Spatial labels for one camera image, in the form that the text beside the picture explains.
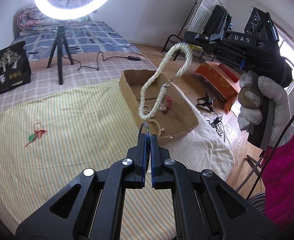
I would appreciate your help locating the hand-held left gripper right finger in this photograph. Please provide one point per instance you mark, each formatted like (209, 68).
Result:
(155, 165)

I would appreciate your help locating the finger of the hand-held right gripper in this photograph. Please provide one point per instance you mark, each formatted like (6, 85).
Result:
(227, 52)
(199, 37)

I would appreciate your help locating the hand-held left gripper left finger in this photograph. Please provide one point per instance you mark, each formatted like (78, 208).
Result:
(144, 160)

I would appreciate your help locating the cardboard box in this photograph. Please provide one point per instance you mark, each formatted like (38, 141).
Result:
(182, 127)

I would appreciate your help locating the person's right forearm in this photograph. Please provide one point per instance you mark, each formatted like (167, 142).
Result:
(284, 180)

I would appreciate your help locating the person's right hand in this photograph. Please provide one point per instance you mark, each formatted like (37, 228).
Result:
(279, 110)

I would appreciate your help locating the yellow plastic crate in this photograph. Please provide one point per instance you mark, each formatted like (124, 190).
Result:
(196, 48)

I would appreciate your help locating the red and tan gift box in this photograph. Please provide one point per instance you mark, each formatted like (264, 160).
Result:
(230, 73)

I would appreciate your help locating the dark hanging clothes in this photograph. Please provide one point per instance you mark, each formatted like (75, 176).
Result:
(215, 20)

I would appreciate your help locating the striped hanging towel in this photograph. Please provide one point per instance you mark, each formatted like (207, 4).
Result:
(203, 12)

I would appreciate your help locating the black clothes rack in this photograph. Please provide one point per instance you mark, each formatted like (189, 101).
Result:
(173, 40)

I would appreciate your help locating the small black floor tripod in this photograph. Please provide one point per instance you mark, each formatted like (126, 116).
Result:
(207, 101)

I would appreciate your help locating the yellow striped blanket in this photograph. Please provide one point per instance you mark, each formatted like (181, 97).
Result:
(74, 142)

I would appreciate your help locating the pale checkered sheet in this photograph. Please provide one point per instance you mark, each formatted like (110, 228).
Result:
(92, 77)

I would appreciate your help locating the blue patterned bedsheet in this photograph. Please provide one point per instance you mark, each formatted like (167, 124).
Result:
(94, 35)

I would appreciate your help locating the black tripod stand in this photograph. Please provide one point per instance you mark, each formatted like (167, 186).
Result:
(60, 55)

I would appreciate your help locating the black printed bag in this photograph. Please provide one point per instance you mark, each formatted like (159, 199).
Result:
(9, 72)

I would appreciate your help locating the folded floral quilts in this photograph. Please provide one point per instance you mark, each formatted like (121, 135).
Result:
(28, 20)

